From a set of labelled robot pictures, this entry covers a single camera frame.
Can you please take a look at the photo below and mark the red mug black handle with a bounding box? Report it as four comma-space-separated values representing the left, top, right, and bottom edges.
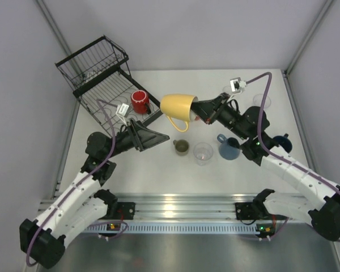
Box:
131, 90, 151, 114

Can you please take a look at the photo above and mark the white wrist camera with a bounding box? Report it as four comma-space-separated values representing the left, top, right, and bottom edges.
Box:
229, 77, 247, 97
116, 103, 130, 125

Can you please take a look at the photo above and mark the slotted cable duct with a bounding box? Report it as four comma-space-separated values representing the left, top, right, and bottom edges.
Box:
83, 223, 260, 235

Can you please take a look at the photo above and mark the clear glass at back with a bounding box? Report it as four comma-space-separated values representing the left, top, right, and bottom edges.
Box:
222, 86, 232, 95

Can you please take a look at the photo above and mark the blue ceramic jug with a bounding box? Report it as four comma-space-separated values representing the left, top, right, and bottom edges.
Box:
217, 134, 240, 160

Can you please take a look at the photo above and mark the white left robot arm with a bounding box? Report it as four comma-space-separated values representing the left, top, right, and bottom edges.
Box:
19, 118, 169, 269

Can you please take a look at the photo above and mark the aluminium mounting rail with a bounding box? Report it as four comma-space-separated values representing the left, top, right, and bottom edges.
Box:
36, 192, 301, 222

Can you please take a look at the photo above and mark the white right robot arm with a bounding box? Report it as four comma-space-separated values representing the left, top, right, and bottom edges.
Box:
190, 93, 340, 241

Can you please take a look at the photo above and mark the black wire dish rack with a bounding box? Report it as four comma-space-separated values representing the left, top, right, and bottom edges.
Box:
55, 35, 164, 134

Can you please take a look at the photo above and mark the clear glass near centre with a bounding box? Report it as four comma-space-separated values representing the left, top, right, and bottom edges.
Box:
193, 142, 214, 166

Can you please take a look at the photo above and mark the dark blue mug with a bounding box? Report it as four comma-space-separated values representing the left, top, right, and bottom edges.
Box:
273, 133, 293, 153

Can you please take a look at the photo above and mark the clear glass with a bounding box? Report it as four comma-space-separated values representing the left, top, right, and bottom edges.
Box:
222, 86, 232, 95
193, 142, 214, 166
253, 93, 271, 109

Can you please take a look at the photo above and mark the olive green small cup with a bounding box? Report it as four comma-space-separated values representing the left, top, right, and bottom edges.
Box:
173, 139, 189, 156

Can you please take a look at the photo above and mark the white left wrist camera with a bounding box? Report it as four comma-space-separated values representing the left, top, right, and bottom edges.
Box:
116, 103, 130, 125

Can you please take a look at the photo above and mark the clear glass far right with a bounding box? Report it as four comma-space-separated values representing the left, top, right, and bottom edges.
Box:
253, 93, 271, 109

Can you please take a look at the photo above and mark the yellow mug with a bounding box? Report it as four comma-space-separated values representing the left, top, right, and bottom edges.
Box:
160, 94, 198, 133

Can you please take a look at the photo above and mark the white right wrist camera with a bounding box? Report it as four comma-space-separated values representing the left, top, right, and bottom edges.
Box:
229, 77, 247, 97

